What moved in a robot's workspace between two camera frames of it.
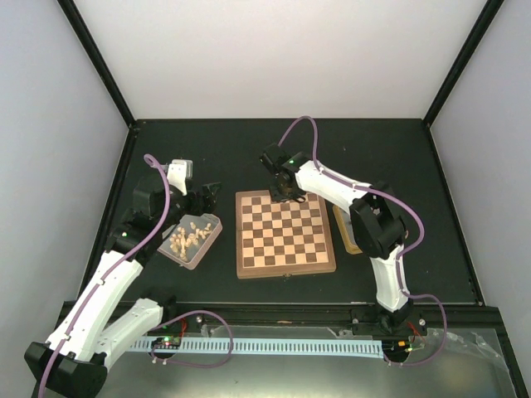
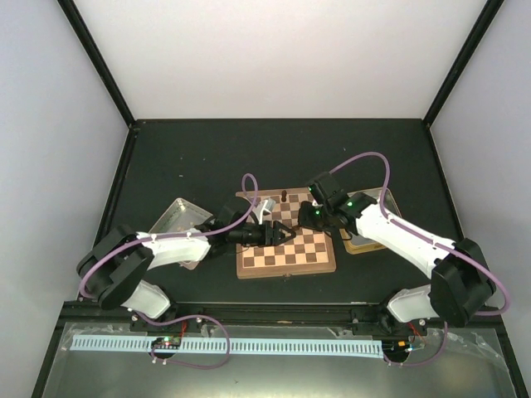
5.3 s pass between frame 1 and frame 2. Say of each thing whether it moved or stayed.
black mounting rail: stayed
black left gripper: moved
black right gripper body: moved
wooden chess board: stayed
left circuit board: stayed
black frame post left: stayed
